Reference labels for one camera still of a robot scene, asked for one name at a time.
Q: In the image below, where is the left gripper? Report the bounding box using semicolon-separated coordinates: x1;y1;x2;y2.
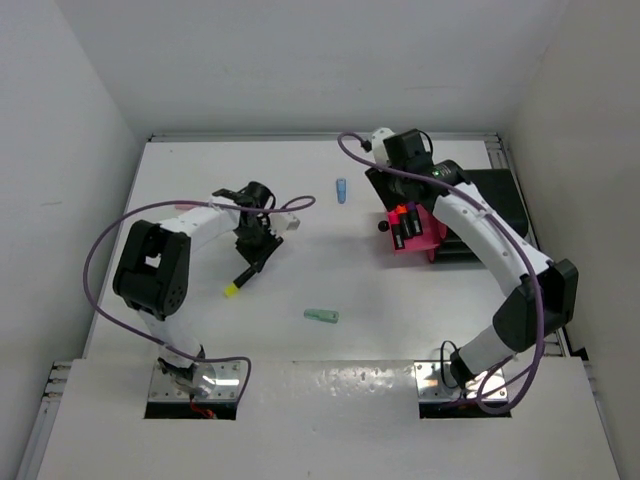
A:
234;218;282;271

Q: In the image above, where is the orange black highlighter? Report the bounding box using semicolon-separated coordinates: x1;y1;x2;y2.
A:
388;211;405;250

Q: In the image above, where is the pink black highlighter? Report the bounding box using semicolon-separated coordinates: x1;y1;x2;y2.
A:
395;204;414;239

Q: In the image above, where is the purple black highlighter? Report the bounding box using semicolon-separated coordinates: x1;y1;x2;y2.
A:
406;202;423;236

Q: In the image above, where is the yellow black highlighter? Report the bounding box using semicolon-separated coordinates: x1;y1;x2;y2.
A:
224;267;256;298

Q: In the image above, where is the black pink drawer organizer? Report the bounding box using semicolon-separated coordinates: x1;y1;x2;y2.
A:
378;169;529;263

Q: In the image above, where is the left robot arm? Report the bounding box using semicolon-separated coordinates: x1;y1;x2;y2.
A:
113;181;283;393

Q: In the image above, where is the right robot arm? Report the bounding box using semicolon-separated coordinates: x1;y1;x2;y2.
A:
365;128;579;387

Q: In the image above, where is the green correction tape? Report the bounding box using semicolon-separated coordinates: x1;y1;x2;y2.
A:
303;309;339;324

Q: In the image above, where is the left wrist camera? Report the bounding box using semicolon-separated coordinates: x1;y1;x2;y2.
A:
270;212;300;236

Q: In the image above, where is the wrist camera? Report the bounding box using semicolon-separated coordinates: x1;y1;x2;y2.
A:
370;127;395;165
270;212;300;236

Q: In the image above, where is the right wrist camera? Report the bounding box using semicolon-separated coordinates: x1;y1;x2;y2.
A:
370;127;395;165

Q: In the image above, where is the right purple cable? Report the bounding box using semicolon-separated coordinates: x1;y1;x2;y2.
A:
337;131;546;416

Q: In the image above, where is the left base plate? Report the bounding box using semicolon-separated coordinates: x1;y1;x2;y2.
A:
148;362;242;403

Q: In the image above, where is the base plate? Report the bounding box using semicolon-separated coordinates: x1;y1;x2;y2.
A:
414;361;508;403
148;362;242;403

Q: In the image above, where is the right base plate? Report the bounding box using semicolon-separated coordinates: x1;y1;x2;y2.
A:
414;361;508;403

